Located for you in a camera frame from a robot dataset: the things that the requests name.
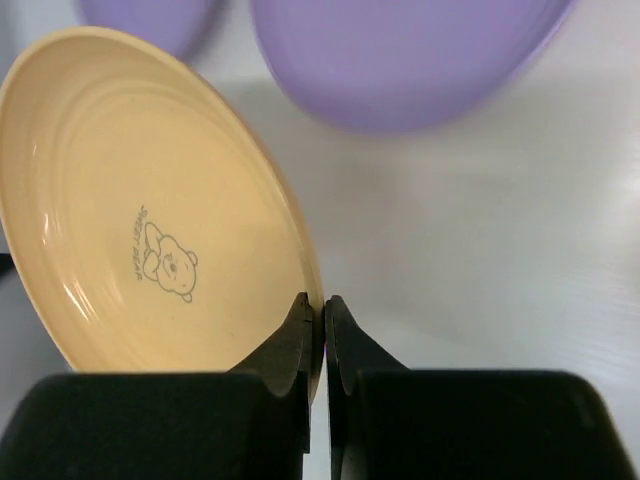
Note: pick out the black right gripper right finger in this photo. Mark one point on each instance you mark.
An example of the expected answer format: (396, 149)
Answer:
(388, 421)

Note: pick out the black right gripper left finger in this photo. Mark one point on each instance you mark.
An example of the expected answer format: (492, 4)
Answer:
(251, 422)

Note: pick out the orange plate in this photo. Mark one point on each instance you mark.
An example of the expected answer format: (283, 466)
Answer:
(149, 225)

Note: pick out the purple plate right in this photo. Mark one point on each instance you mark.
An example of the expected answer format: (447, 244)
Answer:
(386, 67)

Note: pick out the purple plate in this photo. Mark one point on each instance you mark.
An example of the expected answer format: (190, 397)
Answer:
(176, 26)
(386, 67)

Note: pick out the purple plate left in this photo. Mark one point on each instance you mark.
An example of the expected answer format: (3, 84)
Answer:
(176, 26)

